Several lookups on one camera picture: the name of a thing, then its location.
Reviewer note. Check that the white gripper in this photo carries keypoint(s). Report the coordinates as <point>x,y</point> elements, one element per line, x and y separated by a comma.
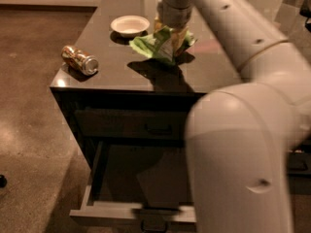
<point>176,16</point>

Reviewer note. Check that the green rice chip bag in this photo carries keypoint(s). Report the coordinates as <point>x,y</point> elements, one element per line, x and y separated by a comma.
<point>158,45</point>

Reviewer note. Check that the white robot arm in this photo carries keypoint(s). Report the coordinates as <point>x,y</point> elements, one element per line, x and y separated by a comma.
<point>238,137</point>

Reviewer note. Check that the closed top drawer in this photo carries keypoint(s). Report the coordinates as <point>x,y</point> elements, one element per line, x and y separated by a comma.
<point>131,124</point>

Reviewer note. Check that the open middle drawer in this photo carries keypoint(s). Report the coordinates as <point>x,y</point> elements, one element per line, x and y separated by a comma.
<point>143,188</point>

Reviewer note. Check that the white paper bowl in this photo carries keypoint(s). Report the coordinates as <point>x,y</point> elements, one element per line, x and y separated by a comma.
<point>130,26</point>

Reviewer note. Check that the crushed soda can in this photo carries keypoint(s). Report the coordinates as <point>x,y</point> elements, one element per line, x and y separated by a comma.
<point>80,60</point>

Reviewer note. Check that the dark cabinet counter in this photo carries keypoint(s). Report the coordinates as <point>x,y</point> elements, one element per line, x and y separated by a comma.
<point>126,80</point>

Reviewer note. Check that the right side drawers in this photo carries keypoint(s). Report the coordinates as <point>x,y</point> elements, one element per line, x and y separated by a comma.
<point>299,169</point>

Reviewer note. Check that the small black floor object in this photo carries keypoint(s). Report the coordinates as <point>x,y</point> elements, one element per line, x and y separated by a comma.
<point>3,181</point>

